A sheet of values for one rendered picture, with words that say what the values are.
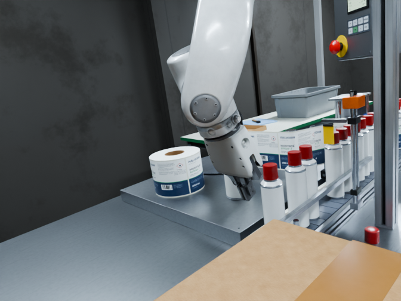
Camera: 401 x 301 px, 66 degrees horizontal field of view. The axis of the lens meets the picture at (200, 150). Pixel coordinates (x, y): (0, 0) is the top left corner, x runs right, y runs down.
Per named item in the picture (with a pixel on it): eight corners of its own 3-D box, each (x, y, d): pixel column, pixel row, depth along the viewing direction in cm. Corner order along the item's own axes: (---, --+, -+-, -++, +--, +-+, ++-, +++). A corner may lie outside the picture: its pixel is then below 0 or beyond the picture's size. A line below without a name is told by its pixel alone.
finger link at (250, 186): (256, 169, 63) (265, 194, 66) (244, 168, 65) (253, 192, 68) (247, 179, 61) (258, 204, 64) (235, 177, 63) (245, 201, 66)
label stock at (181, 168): (185, 200, 111) (179, 161, 107) (145, 194, 122) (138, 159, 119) (213, 180, 127) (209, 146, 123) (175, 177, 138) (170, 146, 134)
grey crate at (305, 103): (306, 107, 338) (305, 87, 333) (342, 107, 307) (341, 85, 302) (271, 118, 303) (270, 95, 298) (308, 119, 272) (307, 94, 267)
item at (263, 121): (258, 119, 310) (258, 117, 310) (277, 122, 281) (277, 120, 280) (237, 123, 302) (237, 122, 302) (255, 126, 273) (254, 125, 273)
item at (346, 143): (339, 186, 103) (336, 126, 99) (355, 189, 100) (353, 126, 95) (332, 192, 100) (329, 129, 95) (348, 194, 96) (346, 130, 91)
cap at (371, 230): (378, 245, 77) (378, 233, 77) (363, 242, 79) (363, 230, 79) (380, 238, 80) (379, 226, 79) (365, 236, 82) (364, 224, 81)
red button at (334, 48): (337, 40, 89) (327, 41, 88) (345, 38, 85) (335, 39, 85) (337, 54, 90) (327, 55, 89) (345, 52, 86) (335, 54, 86)
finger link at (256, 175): (268, 169, 58) (256, 181, 63) (238, 142, 60) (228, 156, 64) (265, 173, 58) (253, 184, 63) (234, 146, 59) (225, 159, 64)
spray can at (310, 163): (305, 211, 90) (301, 142, 85) (323, 215, 86) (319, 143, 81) (296, 218, 87) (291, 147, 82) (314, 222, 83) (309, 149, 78)
